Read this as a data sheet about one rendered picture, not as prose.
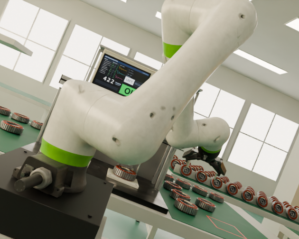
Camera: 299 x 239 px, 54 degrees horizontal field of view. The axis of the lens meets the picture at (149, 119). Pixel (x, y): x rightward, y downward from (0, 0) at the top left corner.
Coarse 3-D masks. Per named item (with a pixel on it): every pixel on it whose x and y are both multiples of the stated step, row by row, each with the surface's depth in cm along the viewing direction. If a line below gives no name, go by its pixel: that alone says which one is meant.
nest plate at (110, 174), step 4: (108, 172) 134; (112, 172) 138; (108, 176) 130; (112, 176) 130; (116, 176) 133; (116, 180) 131; (120, 180) 131; (124, 180) 132; (136, 180) 143; (128, 184) 131; (132, 184) 131; (136, 184) 133
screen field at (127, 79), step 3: (126, 78) 150; (129, 78) 150; (126, 81) 150; (129, 81) 151; (132, 81) 151; (135, 81) 151; (132, 84) 151; (135, 84) 151; (138, 84) 151; (141, 84) 151; (138, 87) 151
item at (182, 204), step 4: (176, 200) 137; (180, 200) 138; (184, 200) 141; (176, 204) 136; (180, 204) 134; (184, 204) 134; (188, 204) 141; (192, 204) 140; (180, 208) 133; (184, 208) 133; (188, 208) 133; (192, 208) 133; (196, 208) 135; (188, 212) 133; (192, 212) 133; (196, 212) 136
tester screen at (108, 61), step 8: (104, 56) 149; (104, 64) 149; (112, 64) 150; (120, 64) 150; (104, 72) 149; (112, 72) 150; (120, 72) 150; (128, 72) 150; (136, 72) 151; (120, 80) 150; (136, 80) 151; (144, 80) 151; (120, 88) 150; (136, 88) 151
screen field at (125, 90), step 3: (123, 84) 150; (123, 87) 150; (126, 87) 150; (129, 87) 151; (120, 90) 150; (123, 90) 150; (126, 90) 150; (129, 90) 151; (132, 90) 151; (123, 93) 150; (126, 93) 151; (129, 93) 151
